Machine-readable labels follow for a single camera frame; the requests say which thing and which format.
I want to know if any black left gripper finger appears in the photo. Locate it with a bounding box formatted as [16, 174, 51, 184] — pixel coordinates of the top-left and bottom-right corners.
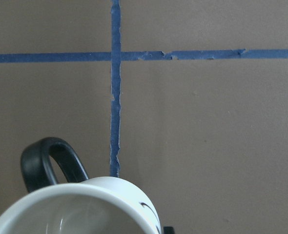
[163, 226, 175, 234]

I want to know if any white smiley face mug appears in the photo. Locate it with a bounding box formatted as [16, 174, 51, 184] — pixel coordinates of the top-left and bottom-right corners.
[0, 137, 163, 234]

